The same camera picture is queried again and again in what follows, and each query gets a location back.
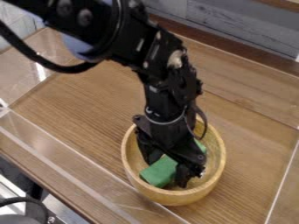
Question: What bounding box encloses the green rectangular block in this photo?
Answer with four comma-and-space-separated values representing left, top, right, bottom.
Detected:
138, 138, 206, 188

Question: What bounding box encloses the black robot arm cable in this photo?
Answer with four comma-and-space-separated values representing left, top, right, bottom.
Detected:
0, 20, 106, 74

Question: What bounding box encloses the brown wooden bowl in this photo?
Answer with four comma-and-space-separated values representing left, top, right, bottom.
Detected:
121, 125, 226, 207

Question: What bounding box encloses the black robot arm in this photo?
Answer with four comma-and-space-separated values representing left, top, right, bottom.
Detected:
0, 0, 206, 188

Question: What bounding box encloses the black cable bottom left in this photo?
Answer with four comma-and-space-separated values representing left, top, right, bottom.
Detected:
0, 197, 50, 224

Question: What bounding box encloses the clear acrylic tray wall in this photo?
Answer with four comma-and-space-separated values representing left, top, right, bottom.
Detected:
0, 105, 189, 224

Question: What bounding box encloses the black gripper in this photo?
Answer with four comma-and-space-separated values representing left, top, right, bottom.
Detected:
133, 85, 208, 188

